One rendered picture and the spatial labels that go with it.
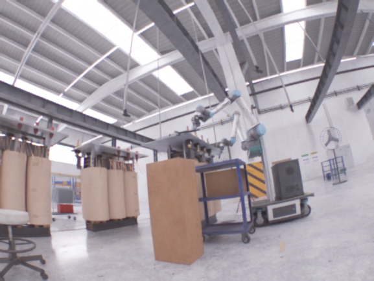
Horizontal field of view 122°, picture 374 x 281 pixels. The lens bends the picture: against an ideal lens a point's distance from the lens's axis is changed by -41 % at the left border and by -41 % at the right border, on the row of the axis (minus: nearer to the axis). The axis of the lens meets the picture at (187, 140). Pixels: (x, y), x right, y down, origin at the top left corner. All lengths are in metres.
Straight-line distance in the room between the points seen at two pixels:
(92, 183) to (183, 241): 2.14
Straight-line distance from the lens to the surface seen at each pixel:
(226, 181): 1.92
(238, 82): 8.99
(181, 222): 1.46
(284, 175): 2.54
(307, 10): 13.55
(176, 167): 1.45
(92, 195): 3.20
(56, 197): 14.05
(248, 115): 2.43
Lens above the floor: 0.62
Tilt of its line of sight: 17 degrees up
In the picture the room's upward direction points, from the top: 6 degrees counter-clockwise
